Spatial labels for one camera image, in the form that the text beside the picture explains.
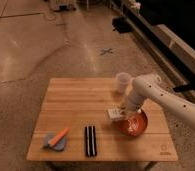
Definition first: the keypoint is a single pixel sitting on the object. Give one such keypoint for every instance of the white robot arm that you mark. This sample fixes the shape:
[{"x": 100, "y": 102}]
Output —
[{"x": 148, "y": 87}]

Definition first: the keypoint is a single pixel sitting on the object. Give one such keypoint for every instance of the blue grey cloth pad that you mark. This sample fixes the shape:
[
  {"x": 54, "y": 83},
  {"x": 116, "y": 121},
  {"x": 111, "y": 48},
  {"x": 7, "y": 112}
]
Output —
[{"x": 59, "y": 146}]

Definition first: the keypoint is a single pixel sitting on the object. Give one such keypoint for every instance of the wooden folding table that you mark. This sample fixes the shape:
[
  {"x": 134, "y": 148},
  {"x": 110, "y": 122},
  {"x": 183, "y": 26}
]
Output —
[{"x": 80, "y": 102}]

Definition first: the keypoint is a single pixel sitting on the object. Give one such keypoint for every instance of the white labelled bottle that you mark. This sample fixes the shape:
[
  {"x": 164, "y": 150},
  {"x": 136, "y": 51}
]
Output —
[{"x": 115, "y": 114}]

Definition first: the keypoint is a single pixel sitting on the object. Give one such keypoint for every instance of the dark shelf bench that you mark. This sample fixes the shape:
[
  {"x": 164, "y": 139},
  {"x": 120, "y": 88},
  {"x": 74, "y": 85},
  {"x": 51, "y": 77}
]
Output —
[{"x": 170, "y": 49}]

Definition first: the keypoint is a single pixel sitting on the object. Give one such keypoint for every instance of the orange ceramic bowl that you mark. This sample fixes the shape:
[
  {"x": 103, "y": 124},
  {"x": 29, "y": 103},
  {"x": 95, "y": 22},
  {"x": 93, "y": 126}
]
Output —
[{"x": 133, "y": 125}]

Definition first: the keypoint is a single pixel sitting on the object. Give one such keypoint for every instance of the orange marker pen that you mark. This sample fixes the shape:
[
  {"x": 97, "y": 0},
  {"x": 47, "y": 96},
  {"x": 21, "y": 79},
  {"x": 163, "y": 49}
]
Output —
[{"x": 52, "y": 142}]

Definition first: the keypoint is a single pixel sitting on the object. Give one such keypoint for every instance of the grey equipment with cables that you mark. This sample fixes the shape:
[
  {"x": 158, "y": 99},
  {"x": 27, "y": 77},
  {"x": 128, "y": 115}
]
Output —
[{"x": 57, "y": 5}]

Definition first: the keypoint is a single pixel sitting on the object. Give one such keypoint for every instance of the black box on floor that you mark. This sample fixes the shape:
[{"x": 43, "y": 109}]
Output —
[{"x": 121, "y": 25}]

